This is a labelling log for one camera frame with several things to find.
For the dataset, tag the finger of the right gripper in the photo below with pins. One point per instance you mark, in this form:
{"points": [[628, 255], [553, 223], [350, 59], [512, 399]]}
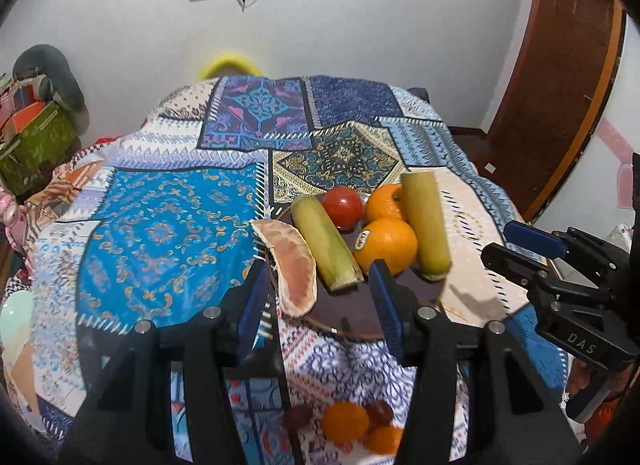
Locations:
{"points": [[516, 268], [532, 238]]}

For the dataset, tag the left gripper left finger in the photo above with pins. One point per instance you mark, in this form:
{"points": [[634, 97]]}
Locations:
{"points": [[242, 307]]}

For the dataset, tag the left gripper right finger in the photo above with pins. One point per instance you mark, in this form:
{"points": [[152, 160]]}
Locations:
{"points": [[396, 307]]}

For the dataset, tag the large orange with sticker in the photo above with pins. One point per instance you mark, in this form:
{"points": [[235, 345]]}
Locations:
{"points": [[388, 239]]}

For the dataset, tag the green sugarcane piece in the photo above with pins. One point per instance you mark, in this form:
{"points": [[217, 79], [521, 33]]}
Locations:
{"points": [[421, 202], [335, 262]]}

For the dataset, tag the pomelo segment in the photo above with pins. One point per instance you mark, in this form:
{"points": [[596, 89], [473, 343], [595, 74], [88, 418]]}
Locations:
{"points": [[295, 265]]}

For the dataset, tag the dark red grape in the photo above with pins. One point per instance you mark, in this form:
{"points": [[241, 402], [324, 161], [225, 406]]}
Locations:
{"points": [[380, 413], [298, 417]]}

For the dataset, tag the large orange with stem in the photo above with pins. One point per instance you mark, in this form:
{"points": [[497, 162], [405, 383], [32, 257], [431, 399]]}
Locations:
{"points": [[385, 203]]}

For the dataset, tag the red tomato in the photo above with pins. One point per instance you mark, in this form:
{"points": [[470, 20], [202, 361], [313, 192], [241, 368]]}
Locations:
{"points": [[344, 207]]}

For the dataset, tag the small mandarin orange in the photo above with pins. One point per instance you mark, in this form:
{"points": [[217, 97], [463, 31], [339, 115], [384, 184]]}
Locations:
{"points": [[344, 422], [383, 440]]}

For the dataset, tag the purple ceramic plate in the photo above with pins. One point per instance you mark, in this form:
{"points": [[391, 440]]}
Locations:
{"points": [[350, 312]]}

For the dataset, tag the blue patchwork bed cover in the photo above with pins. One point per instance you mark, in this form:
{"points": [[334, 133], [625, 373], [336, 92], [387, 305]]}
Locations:
{"points": [[156, 225]]}

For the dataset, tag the brown wooden wardrobe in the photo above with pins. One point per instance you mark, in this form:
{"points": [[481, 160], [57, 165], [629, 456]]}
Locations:
{"points": [[554, 98]]}

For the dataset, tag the pink plush toy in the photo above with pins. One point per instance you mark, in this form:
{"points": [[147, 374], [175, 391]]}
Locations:
{"points": [[13, 218]]}

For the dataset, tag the yellow foam tube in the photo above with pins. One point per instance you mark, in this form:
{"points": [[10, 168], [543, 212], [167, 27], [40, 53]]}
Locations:
{"points": [[229, 62]]}

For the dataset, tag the green storage box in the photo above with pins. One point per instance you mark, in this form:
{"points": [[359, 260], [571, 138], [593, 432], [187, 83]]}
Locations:
{"points": [[28, 160]]}

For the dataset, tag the grey neck pillow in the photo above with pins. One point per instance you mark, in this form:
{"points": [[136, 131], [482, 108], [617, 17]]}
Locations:
{"points": [[50, 65]]}

